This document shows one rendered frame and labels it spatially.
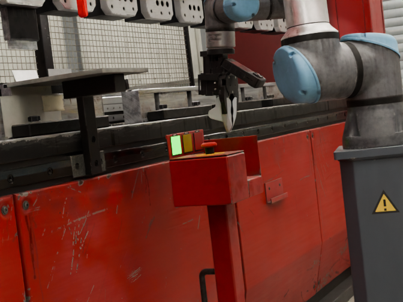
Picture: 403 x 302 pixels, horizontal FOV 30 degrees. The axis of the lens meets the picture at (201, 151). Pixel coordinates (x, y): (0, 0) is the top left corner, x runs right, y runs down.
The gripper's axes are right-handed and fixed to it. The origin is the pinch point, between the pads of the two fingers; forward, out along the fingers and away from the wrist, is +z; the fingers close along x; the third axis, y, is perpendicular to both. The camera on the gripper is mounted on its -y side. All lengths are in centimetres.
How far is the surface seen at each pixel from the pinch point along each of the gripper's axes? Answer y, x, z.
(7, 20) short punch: 37, 39, -28
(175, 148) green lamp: 9.8, 12.1, 4.3
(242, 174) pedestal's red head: -6.0, 7.3, 11.1
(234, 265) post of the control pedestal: -2.7, 6.8, 34.3
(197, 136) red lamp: 10.0, -0.3, 2.4
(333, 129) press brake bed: 15, -139, 11
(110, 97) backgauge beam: 58, -33, -8
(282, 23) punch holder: 29, -120, -35
